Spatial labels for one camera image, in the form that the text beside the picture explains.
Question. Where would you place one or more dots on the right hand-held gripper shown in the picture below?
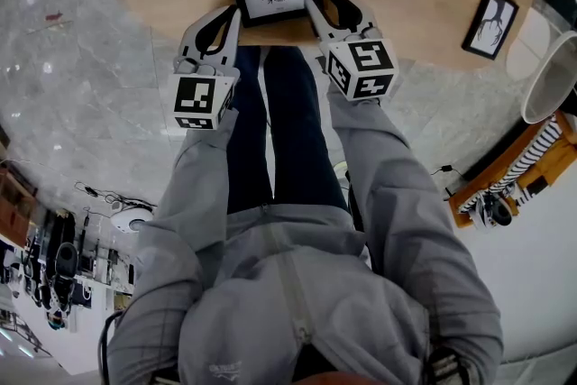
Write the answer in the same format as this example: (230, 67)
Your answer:
(369, 58)

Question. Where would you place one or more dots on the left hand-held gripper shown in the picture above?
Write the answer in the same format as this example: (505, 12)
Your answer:
(194, 94)

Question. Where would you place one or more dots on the black framed antler picture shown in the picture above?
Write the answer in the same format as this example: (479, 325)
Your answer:
(491, 22)

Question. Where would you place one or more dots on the person's left forearm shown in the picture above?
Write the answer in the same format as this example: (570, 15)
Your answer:
(198, 176)

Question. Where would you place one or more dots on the person's right forearm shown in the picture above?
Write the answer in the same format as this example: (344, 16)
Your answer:
(378, 158)

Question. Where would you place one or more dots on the person's left leg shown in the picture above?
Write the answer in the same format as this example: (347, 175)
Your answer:
(248, 140)

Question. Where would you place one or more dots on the person's leg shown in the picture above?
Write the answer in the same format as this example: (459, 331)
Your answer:
(248, 140)
(297, 140)

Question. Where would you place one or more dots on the person's right leg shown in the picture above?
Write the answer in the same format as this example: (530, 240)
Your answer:
(297, 140)

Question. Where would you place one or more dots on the red scrap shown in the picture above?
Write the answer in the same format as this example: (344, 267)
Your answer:
(54, 16)

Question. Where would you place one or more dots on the black power adapter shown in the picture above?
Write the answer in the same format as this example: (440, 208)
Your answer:
(446, 169)

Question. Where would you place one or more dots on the white round device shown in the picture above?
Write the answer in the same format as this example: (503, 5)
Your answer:
(130, 220)

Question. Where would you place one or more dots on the white round basket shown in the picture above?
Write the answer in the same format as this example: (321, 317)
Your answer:
(550, 81)

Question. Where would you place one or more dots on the black white striped blanket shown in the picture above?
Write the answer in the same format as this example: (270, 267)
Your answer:
(527, 160)

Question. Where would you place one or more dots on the white black headset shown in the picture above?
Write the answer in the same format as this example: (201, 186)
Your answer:
(493, 212)

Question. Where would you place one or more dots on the person's grey jacket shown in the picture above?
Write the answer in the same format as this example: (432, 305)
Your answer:
(270, 284)

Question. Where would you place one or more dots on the orange sofa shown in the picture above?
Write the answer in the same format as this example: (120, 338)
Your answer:
(554, 158)

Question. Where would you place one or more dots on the brown wooden cabinet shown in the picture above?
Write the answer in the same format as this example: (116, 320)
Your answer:
(15, 207)

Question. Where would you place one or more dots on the black equipment clutter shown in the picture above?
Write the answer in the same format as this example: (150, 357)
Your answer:
(63, 266)

